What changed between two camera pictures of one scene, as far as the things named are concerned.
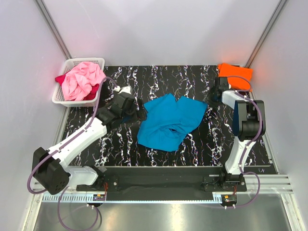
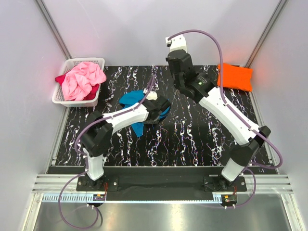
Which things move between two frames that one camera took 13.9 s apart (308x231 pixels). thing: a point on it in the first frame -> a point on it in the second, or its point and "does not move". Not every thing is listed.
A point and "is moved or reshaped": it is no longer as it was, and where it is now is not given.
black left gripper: (141, 113) -> (148, 121)
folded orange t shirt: (238, 78) does not move
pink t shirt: (76, 83) does not move
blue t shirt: (169, 121) is moved or reshaped
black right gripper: (213, 90) -> (171, 72)
